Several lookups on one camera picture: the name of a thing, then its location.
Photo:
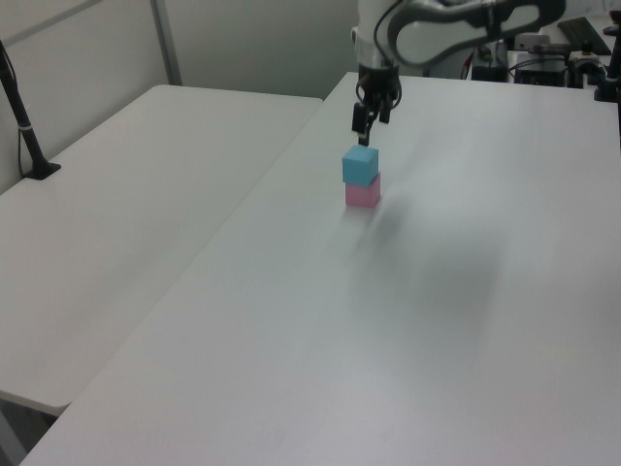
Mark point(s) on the black clamp stand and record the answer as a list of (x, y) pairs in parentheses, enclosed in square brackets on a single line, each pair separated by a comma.
[(612, 73)]

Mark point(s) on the black keyboard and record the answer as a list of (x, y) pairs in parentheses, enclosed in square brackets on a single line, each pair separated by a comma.
[(582, 34)]

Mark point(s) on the blue cube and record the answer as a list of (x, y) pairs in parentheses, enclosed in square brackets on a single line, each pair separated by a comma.
[(358, 167)]

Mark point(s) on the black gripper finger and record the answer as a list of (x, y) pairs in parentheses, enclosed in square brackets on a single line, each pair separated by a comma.
[(360, 121), (386, 112)]

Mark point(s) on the pink cube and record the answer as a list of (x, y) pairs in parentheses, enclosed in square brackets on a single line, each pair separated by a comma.
[(361, 195)]

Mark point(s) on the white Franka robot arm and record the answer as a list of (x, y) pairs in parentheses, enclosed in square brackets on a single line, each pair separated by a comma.
[(436, 39)]

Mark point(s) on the black camera pole stand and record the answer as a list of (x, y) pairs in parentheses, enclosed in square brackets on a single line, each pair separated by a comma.
[(22, 121)]

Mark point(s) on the grey partition post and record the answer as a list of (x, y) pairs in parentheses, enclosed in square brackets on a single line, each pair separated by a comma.
[(167, 43)]

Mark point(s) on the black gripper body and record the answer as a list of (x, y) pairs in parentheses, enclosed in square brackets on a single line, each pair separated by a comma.
[(379, 85)]

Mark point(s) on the black lab equipment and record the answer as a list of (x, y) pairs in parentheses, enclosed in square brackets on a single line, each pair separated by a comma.
[(538, 68)]

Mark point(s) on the black box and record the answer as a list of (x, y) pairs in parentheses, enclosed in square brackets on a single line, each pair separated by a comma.
[(489, 73)]

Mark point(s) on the white empty table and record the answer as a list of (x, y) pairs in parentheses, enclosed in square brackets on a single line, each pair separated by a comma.
[(121, 204)]

